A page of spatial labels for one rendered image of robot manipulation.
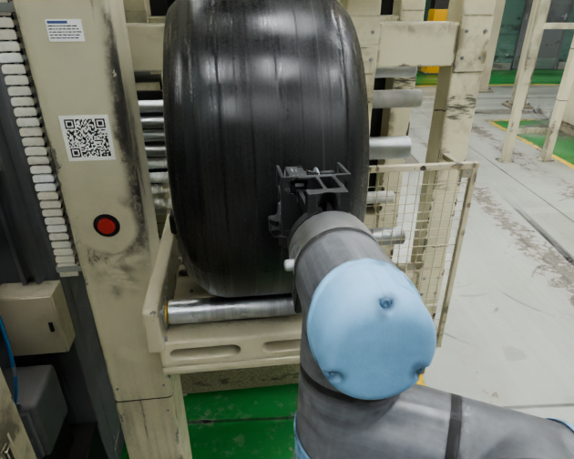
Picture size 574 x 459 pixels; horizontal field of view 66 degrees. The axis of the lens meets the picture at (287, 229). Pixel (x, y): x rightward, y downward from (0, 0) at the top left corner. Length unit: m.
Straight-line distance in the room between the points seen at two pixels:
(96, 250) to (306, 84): 0.50
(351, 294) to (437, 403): 0.12
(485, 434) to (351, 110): 0.42
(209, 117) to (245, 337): 0.43
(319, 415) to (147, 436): 0.90
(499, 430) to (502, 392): 1.76
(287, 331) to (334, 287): 0.59
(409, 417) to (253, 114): 0.40
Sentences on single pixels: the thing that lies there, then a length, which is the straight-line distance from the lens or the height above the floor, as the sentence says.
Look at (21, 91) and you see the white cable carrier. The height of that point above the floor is 1.29.
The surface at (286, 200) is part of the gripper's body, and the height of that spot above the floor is 1.24.
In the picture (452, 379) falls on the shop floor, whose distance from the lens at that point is 2.09.
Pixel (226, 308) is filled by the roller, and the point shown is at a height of 0.91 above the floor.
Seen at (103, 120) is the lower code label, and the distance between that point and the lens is 0.79.
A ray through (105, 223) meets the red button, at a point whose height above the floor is 1.07.
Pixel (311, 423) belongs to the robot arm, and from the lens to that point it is 0.35.
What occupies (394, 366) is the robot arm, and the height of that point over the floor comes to 1.23.
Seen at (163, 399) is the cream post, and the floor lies 0.62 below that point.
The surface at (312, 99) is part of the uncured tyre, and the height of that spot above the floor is 1.30.
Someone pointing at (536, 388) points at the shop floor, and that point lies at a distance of 2.19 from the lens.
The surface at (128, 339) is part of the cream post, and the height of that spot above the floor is 0.80.
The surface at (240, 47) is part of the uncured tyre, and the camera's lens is 0.63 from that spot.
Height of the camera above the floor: 1.42
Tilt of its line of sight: 28 degrees down
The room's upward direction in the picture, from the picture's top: straight up
